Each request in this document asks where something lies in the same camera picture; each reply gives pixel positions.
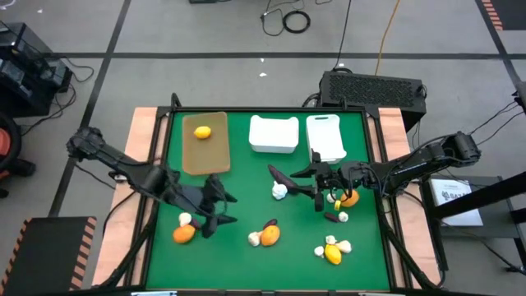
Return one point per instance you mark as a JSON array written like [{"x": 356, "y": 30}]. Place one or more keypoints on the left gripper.
[{"x": 197, "y": 199}]

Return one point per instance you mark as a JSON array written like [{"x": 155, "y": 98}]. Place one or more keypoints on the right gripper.
[{"x": 341, "y": 177}]

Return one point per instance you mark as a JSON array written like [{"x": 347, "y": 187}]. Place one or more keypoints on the large dark purple sweet potato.
[{"x": 281, "y": 177}]

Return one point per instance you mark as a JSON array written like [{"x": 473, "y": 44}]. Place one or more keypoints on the large white garlic bulb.
[{"x": 279, "y": 191}]

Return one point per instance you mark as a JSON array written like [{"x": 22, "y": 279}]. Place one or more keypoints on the orange fruit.
[
  {"x": 351, "y": 199},
  {"x": 183, "y": 234},
  {"x": 270, "y": 236}
]

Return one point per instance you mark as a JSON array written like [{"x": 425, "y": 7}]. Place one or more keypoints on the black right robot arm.
[{"x": 411, "y": 166}]

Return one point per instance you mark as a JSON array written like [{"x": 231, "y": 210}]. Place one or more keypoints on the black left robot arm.
[{"x": 123, "y": 164}]

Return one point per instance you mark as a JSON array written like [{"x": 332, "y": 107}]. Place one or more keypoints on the small dark purple potato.
[
  {"x": 270, "y": 223},
  {"x": 195, "y": 223},
  {"x": 330, "y": 217}
]

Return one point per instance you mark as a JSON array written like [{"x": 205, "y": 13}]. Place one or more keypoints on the small yellow object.
[{"x": 338, "y": 204}]

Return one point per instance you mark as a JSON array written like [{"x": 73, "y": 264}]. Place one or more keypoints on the orange translucent plastic basket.
[{"x": 205, "y": 156}]

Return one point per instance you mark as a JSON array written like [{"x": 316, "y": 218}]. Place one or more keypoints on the plain white plastic basket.
[{"x": 273, "y": 133}]

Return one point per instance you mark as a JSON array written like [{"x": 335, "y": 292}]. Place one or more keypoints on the green table mat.
[{"x": 246, "y": 267}]

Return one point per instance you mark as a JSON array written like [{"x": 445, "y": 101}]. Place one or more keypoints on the yellow lemon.
[
  {"x": 202, "y": 132},
  {"x": 333, "y": 254}
]

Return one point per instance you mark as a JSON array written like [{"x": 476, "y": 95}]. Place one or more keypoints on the light wood table board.
[
  {"x": 390, "y": 131},
  {"x": 139, "y": 127}
]

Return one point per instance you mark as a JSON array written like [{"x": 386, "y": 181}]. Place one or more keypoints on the black perforated computer case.
[{"x": 372, "y": 96}]

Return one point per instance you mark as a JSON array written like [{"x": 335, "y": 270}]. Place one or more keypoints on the white printed box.
[{"x": 456, "y": 201}]

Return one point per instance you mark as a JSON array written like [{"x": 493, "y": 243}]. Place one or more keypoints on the black orange striped floor mat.
[
  {"x": 509, "y": 12},
  {"x": 45, "y": 255}
]

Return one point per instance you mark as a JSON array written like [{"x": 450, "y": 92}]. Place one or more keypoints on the black side stand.
[{"x": 501, "y": 230}]

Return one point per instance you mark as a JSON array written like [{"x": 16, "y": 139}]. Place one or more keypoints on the black orange round equipment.
[{"x": 6, "y": 144}]

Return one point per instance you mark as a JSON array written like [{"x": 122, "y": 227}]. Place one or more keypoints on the black equipment cart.
[{"x": 24, "y": 74}]

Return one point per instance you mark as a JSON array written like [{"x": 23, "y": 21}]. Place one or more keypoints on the black table frame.
[{"x": 267, "y": 108}]

